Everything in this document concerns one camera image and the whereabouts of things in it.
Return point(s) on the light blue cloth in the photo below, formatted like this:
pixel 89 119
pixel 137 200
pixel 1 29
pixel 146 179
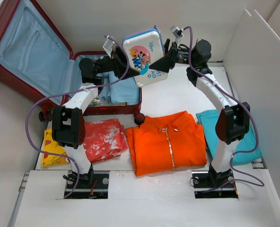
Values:
pixel 125 90

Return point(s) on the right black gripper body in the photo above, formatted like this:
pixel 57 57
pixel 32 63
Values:
pixel 182 56

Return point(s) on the yellow cartoon cloth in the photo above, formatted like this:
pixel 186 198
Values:
pixel 52 146

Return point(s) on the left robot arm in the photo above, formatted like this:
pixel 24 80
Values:
pixel 68 125

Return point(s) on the teal folded garment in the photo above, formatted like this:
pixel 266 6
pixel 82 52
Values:
pixel 208 120

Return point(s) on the red open suitcase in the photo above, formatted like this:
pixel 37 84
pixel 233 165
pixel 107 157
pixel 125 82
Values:
pixel 35 59

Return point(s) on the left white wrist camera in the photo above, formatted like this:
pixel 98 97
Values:
pixel 108 47

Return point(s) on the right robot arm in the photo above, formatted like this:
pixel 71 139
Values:
pixel 234 117

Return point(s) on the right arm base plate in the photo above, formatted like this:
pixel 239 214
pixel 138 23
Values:
pixel 204 188

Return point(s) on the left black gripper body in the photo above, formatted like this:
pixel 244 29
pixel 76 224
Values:
pixel 108 65

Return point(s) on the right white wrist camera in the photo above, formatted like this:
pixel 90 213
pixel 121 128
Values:
pixel 177 32

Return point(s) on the dark red round jar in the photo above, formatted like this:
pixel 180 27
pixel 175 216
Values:
pixel 139 119

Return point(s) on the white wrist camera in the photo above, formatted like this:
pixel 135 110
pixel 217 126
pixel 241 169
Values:
pixel 108 47
pixel 177 32

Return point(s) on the orange zip jacket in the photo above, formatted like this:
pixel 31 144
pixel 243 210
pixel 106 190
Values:
pixel 166 143

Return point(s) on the white foam board panel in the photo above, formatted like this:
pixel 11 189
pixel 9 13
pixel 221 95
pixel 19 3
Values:
pixel 252 61

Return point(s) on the red white patterned cloth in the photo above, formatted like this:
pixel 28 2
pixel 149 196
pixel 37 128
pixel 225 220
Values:
pixel 104 140

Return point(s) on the white first aid box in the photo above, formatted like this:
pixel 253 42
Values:
pixel 144 48

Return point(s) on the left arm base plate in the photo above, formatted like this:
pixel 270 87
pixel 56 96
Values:
pixel 97 190

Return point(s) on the small gold cap bottle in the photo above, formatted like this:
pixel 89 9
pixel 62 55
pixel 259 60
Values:
pixel 96 101

